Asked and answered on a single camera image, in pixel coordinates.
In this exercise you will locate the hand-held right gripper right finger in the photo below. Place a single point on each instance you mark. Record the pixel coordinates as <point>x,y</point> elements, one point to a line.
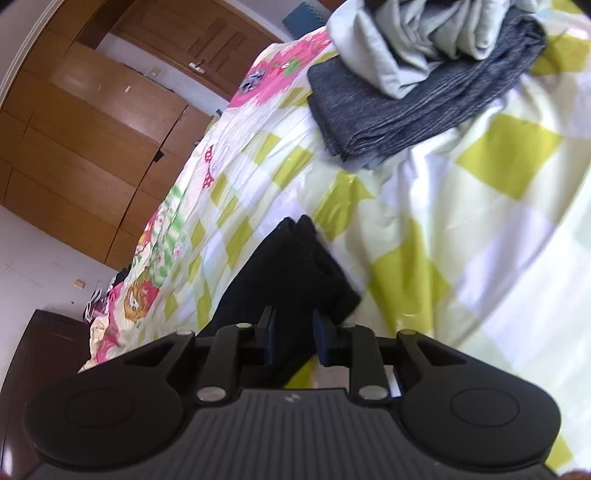
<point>323,341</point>

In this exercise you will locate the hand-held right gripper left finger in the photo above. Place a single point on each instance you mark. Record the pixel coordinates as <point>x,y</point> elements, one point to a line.
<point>270,339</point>

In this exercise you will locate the black pants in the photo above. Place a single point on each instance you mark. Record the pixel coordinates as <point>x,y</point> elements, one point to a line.
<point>286,272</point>

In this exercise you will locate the grey folded pants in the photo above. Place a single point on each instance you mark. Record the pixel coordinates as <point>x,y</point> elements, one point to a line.
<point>415,106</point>

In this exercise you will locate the pile of clothes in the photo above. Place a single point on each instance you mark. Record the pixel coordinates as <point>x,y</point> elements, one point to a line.
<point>104,300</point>

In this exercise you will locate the printed checkered blanket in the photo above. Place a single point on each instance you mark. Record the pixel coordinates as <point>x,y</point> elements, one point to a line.
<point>461,240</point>

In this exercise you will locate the dark wooden headboard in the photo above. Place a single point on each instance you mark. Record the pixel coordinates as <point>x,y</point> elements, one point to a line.
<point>41,360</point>

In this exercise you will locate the wooden wardrobe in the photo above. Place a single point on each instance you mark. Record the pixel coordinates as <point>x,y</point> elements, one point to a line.
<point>78,138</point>

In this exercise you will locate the wooden door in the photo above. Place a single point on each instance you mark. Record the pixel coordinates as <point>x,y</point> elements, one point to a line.
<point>207,37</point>

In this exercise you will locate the light grey folded cloth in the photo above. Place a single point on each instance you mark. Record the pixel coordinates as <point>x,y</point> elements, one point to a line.
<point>415,41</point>

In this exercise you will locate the blue foam mat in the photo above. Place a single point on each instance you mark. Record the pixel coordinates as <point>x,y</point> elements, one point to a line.
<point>302,18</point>

